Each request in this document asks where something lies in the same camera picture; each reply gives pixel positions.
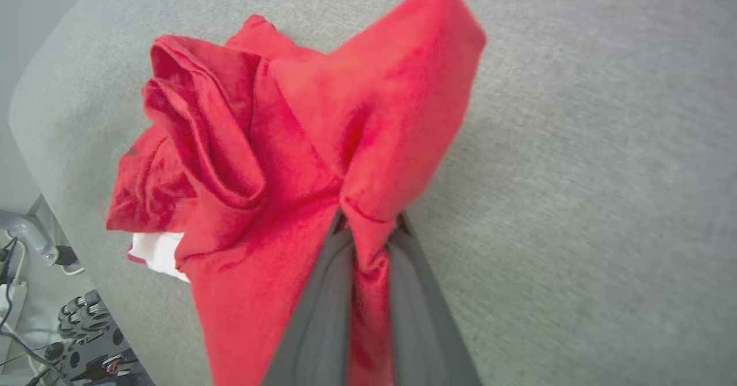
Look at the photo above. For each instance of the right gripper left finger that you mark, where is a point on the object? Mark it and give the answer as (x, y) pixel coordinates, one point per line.
(316, 340)

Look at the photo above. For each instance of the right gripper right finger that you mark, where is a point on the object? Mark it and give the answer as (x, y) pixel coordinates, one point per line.
(420, 328)

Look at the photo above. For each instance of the red and white garment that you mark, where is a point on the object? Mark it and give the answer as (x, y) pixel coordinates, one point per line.
(288, 144)

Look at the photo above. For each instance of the grey fabric sofa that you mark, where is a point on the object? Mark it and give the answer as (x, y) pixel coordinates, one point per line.
(576, 173)

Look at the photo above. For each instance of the black machinery with knobs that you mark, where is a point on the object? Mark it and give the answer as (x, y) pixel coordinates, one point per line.
(86, 317)

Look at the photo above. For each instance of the grey metal tube frame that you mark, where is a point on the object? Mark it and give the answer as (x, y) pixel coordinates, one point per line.
(29, 233)

